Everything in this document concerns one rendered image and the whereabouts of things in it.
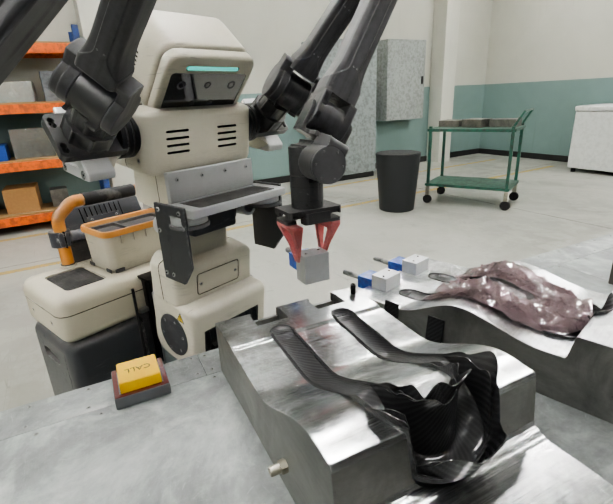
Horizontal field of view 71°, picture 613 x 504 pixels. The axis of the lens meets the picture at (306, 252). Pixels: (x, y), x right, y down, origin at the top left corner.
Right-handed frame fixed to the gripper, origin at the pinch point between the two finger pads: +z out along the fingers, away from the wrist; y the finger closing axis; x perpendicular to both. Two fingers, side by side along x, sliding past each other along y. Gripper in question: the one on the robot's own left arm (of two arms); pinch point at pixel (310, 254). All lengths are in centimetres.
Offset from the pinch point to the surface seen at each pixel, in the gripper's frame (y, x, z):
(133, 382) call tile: -33.2, -4.4, 12.4
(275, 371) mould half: -16.3, -19.9, 7.5
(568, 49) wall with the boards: 690, 403, -92
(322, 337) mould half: -6.9, -16.1, 7.1
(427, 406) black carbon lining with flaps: -8.7, -40.2, 2.3
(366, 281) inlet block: 13.7, 1.6, 9.1
